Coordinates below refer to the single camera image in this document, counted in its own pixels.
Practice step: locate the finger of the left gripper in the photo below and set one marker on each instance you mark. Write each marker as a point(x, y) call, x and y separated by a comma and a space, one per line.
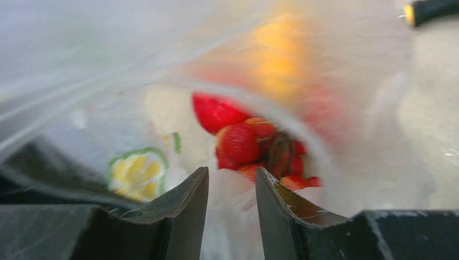
point(38, 173)

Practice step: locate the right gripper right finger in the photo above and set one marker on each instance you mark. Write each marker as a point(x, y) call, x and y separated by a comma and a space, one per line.
point(295, 228)

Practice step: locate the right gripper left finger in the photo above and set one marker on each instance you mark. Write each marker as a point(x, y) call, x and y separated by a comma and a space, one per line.
point(170, 227)

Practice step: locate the red fake cherry bunch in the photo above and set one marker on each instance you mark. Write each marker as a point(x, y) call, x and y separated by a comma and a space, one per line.
point(254, 143)

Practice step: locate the clear plastic bag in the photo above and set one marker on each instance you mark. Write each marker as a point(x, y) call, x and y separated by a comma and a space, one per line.
point(107, 83)

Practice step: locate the orange yellow fake mango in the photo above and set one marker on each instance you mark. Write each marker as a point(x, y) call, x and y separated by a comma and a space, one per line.
point(284, 74)

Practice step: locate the red fake apple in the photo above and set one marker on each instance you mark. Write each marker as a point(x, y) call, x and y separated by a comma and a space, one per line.
point(214, 112)

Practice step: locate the yellow black screwdriver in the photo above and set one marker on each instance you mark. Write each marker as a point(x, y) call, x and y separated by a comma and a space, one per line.
point(417, 13)

